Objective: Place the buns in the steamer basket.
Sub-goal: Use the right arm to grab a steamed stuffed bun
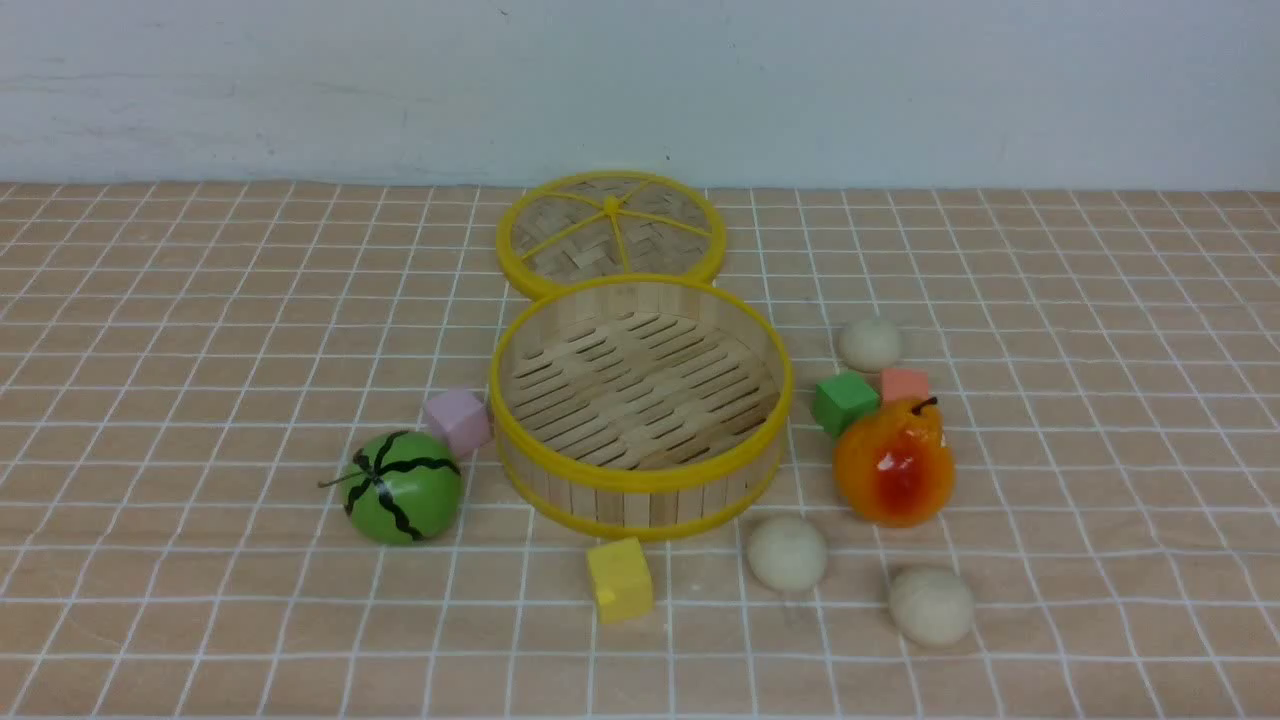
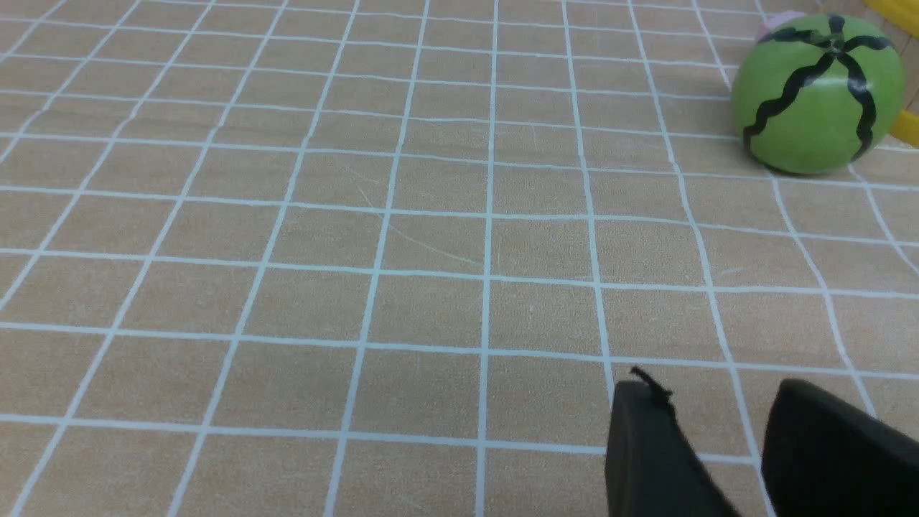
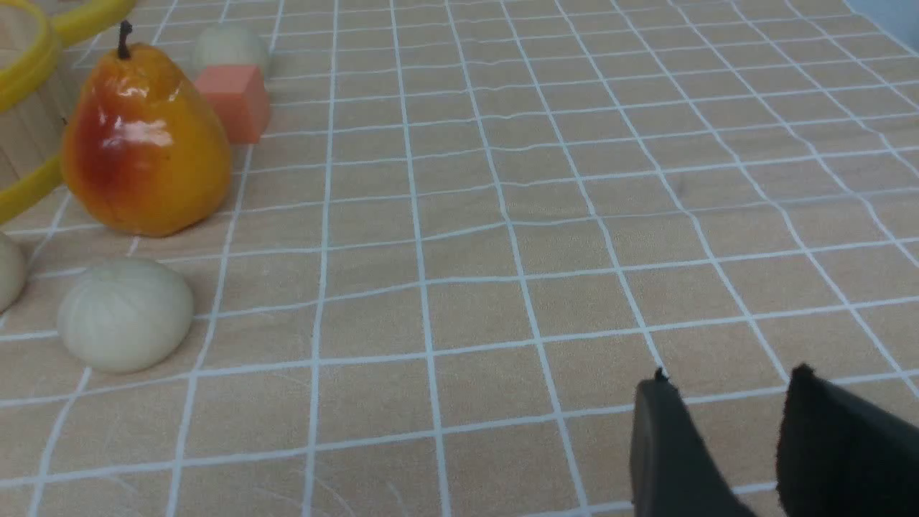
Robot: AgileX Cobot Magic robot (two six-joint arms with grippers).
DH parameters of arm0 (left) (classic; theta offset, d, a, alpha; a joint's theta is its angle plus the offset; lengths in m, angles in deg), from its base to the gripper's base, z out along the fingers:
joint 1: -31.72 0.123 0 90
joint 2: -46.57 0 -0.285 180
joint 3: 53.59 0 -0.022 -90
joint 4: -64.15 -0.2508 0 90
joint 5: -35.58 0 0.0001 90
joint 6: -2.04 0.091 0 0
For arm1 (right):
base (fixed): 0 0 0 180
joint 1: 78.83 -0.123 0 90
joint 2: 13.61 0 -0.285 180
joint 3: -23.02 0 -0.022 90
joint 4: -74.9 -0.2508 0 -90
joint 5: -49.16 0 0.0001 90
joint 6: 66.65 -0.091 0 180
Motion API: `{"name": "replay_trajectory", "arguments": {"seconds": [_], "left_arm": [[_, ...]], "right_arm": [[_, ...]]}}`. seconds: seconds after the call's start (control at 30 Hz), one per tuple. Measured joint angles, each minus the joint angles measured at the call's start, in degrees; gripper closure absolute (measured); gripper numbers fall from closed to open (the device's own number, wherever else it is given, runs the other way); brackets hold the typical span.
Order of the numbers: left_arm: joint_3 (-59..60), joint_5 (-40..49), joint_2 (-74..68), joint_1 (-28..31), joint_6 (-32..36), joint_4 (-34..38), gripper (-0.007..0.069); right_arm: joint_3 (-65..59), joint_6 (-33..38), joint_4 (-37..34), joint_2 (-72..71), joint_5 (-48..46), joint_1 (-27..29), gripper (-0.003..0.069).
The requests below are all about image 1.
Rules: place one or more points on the yellow cube block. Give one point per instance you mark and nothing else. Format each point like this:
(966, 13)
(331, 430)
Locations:
(621, 581)

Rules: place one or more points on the white bun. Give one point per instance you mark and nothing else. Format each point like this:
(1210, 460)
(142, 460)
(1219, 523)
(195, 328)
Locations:
(933, 607)
(787, 554)
(870, 345)

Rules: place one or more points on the green toy watermelon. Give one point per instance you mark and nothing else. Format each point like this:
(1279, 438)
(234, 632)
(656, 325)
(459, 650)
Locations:
(402, 487)

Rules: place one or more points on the checkered orange tablecloth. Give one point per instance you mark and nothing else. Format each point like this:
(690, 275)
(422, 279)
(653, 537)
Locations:
(183, 363)

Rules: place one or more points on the pink cube block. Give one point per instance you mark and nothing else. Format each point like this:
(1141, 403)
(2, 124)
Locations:
(459, 419)

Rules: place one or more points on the bamboo steamer tray yellow rim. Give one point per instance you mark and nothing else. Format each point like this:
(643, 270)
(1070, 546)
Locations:
(643, 406)

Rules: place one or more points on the salmon cube block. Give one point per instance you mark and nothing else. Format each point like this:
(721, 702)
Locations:
(898, 382)

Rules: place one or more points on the green cube block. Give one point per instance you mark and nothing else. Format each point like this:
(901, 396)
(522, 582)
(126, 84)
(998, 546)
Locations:
(842, 399)

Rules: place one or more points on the orange toy peach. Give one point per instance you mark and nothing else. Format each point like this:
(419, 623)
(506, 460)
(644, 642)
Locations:
(894, 467)

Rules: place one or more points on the bamboo steamer lid yellow rim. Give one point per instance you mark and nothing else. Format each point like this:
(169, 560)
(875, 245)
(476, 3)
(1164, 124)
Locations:
(609, 222)

